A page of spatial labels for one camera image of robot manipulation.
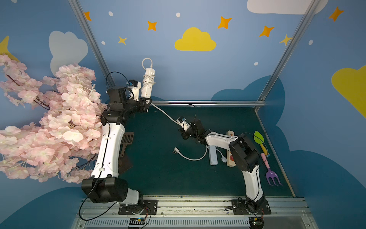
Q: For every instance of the white power strip with cord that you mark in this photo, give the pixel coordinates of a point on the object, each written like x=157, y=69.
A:
x=213, y=155

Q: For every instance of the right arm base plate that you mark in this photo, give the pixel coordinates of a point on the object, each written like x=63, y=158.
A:
x=243, y=207

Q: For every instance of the black slotted spatula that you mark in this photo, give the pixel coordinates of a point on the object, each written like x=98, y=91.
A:
x=126, y=140

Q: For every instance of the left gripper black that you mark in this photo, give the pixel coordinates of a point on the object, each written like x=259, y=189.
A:
x=144, y=104

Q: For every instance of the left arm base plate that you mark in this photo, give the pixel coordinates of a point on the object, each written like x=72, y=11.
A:
x=148, y=206

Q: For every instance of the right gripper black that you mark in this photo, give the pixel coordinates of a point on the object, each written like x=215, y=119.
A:
x=190, y=130

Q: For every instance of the purple pink garden fork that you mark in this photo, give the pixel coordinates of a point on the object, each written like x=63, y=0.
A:
x=271, y=176

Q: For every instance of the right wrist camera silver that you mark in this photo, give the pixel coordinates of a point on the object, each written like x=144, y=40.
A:
x=185, y=125

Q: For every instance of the green yellow garden trowel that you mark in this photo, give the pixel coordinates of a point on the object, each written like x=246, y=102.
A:
x=259, y=139

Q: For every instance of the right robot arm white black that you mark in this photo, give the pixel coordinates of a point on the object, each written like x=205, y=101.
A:
x=244, y=153

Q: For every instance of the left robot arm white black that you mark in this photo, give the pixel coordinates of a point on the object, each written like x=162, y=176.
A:
x=104, y=185

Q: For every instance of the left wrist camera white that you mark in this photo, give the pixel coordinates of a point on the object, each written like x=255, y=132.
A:
x=135, y=87

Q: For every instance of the pink cherry blossom tree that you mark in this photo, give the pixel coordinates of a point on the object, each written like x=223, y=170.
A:
x=68, y=136

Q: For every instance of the white power strip usb ports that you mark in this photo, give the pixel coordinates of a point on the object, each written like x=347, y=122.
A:
x=146, y=91

